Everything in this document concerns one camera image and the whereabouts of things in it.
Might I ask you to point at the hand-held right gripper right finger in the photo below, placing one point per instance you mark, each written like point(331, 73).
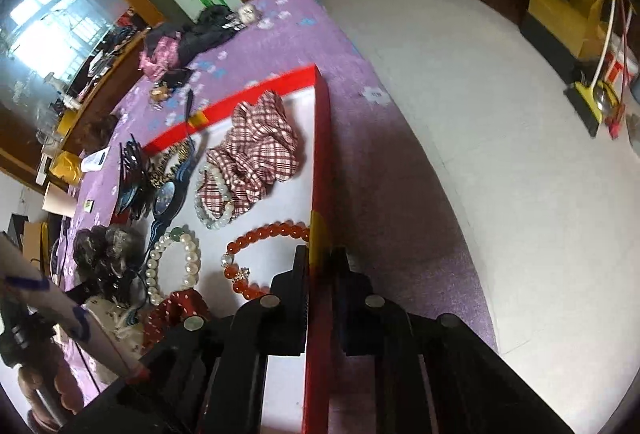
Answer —
point(350, 314)

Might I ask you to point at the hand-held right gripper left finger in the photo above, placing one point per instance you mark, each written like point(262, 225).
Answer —
point(287, 314)

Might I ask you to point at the white printed scrunchie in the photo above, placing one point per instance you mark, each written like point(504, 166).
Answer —
point(107, 314)

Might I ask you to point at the grey organza scrunchie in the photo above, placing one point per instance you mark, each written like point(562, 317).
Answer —
point(107, 249)

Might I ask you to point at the red tray with white base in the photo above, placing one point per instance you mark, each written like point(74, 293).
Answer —
point(280, 204)

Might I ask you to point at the red polka dot scrunchie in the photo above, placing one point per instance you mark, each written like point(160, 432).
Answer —
point(175, 309)

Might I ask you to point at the black hair claw clip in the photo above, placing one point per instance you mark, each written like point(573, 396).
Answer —
point(127, 194)

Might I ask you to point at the person's left hand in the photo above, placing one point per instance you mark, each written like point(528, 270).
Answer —
point(55, 389)

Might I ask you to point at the small yellow packet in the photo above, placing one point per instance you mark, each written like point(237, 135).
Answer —
point(89, 206)

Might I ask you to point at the purple floral tablecloth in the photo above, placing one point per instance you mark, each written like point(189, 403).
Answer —
point(400, 189)

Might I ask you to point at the yellow plastic bag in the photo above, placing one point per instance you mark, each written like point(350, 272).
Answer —
point(66, 168)

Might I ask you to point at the white card with blue label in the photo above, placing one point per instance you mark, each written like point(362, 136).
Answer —
point(94, 161)

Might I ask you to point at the red plaid scrunchie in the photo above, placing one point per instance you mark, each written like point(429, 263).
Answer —
point(260, 148)

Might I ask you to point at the brown wig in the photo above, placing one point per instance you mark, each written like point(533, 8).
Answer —
point(100, 133)

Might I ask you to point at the black folded umbrella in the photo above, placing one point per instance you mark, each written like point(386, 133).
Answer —
point(207, 33)

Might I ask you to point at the yellow dustpan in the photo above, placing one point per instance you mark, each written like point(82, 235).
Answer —
point(590, 106)

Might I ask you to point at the large wall mirror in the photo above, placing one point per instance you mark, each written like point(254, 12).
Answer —
point(55, 28)

